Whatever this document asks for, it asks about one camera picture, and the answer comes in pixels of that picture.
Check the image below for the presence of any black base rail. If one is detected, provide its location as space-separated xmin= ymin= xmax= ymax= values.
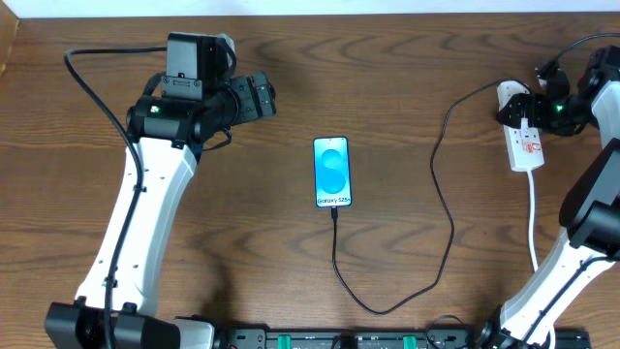
xmin=104 ymin=328 xmax=592 ymax=349

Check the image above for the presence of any blue Galaxy smartphone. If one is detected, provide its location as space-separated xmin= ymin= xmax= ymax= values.
xmin=313 ymin=136 xmax=353 ymax=207

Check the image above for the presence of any black USB charging cable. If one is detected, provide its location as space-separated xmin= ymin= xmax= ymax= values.
xmin=330 ymin=78 xmax=534 ymax=316

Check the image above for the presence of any white power strip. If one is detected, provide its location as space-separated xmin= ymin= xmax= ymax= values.
xmin=503 ymin=118 xmax=544 ymax=173

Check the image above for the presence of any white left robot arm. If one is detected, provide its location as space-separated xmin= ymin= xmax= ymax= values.
xmin=45 ymin=72 xmax=275 ymax=348

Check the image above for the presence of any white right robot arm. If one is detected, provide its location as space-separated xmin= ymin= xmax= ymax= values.
xmin=475 ymin=46 xmax=619 ymax=348

